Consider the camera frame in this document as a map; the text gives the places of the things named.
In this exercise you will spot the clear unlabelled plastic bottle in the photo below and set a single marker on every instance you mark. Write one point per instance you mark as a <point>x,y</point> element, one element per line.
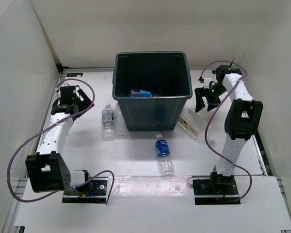
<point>120,126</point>

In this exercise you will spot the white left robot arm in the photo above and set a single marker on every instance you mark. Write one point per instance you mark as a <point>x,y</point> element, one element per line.
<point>46,168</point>

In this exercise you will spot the clear bottle dark blue label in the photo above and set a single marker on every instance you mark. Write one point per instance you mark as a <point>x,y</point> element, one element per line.
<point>163,155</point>

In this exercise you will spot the clear bottle apple label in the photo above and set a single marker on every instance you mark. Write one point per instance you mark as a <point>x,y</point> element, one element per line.
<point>193,123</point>

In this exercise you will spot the clear bottle white blue label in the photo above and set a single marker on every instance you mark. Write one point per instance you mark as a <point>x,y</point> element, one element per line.
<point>107,121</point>

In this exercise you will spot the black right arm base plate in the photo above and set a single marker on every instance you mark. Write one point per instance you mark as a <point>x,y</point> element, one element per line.
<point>204,194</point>

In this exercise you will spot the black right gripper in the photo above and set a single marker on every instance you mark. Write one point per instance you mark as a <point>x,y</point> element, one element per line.
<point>201,92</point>

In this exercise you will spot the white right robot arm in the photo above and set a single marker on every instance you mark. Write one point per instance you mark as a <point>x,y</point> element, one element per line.
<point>241,122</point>

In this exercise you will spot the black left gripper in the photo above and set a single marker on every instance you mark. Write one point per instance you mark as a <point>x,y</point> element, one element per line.
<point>86,102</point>

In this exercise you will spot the dark green plastic bin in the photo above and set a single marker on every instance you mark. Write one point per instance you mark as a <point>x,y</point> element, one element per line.
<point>151,88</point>

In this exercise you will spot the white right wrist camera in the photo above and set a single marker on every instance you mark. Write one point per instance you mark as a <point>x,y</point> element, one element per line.
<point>205,81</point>

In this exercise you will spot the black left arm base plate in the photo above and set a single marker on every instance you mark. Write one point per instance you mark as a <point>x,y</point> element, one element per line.
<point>95,192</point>

